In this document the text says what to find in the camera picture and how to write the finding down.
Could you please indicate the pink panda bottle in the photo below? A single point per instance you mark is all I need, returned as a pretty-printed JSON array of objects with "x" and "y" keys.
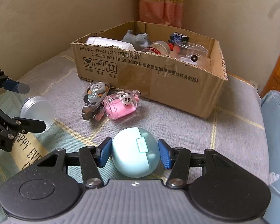
[{"x": 121, "y": 103}]

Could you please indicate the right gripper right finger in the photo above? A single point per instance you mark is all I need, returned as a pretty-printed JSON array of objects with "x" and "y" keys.
[{"x": 178, "y": 161}]

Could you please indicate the white pill bottle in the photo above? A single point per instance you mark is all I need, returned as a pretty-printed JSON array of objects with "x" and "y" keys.
[{"x": 98, "y": 41}]

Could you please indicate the blue floral bedding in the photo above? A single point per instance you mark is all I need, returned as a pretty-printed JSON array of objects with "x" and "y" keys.
[{"x": 270, "y": 108}]

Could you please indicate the grey elephant toy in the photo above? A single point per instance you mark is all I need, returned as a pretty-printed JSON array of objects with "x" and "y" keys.
[{"x": 139, "y": 41}]

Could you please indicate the cardboard box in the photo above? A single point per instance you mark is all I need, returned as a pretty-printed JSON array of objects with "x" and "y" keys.
[{"x": 160, "y": 78}]

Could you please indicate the pink striped curtain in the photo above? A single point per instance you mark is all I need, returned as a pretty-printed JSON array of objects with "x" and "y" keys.
[{"x": 167, "y": 12}]

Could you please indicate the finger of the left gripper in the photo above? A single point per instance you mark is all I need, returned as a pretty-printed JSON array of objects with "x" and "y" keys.
[
  {"x": 17, "y": 87},
  {"x": 29, "y": 125}
]

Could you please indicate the light blue egg-shaped case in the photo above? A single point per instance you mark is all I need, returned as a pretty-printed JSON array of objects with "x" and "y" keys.
[{"x": 135, "y": 152}]

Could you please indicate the clear round container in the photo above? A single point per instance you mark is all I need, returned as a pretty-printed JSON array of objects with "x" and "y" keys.
[{"x": 191, "y": 53}]

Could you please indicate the grey plaid mat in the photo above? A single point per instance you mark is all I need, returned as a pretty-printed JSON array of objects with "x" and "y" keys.
[{"x": 235, "y": 128}]

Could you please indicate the capsule bottle red label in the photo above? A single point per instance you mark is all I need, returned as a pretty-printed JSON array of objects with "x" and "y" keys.
[{"x": 159, "y": 48}]

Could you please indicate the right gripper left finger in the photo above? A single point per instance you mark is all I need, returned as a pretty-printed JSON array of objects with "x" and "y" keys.
[{"x": 92, "y": 158}]

